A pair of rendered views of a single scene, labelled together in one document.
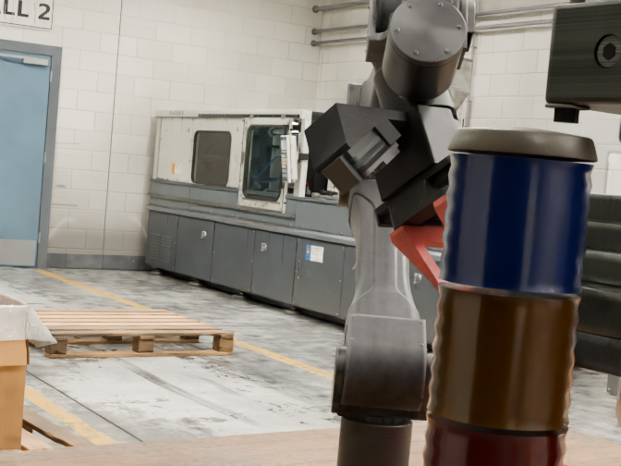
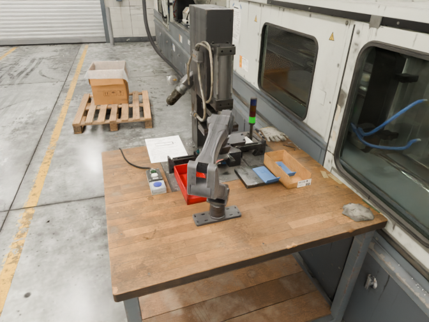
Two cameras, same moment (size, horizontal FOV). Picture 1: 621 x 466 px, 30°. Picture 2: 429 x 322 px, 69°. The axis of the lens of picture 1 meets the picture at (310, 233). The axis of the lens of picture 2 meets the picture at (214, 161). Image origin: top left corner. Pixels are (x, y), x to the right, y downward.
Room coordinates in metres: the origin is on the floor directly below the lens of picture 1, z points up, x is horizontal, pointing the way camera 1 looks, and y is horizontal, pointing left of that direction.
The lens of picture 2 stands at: (1.97, 0.18, 1.77)
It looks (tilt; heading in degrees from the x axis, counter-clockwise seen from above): 31 degrees down; 195
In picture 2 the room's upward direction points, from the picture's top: 1 degrees clockwise
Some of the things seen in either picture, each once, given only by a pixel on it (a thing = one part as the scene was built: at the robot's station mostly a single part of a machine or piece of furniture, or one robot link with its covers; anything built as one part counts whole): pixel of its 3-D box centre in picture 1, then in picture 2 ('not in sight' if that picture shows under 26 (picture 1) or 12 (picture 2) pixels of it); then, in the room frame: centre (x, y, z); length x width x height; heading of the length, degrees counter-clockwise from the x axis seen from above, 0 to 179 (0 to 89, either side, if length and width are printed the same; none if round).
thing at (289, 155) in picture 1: (292, 159); not in sight; (9.53, 0.20, 1.27); 0.23 x 0.18 x 0.38; 122
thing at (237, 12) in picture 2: not in sight; (235, 22); (-1.08, -0.48, 1.41); 0.25 x 0.01 x 0.33; 32
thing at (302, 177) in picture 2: not in sight; (286, 168); (0.57, 0.18, 0.93); 0.25 x 0.13 x 0.08; 35
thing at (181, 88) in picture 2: not in sight; (182, 87); (0.42, -0.44, 1.25); 0.19 x 0.07 x 0.19; 125
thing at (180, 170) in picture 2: not in sight; (192, 182); (0.83, -0.24, 0.93); 0.25 x 0.12 x 0.06; 35
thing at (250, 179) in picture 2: not in sight; (255, 175); (0.65, 0.04, 0.91); 0.17 x 0.16 x 0.02; 125
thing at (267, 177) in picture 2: not in sight; (265, 172); (0.65, 0.08, 0.93); 0.15 x 0.07 x 0.03; 38
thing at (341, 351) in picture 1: (383, 385); (217, 195); (0.98, -0.07, 1.00); 0.09 x 0.06 x 0.06; 90
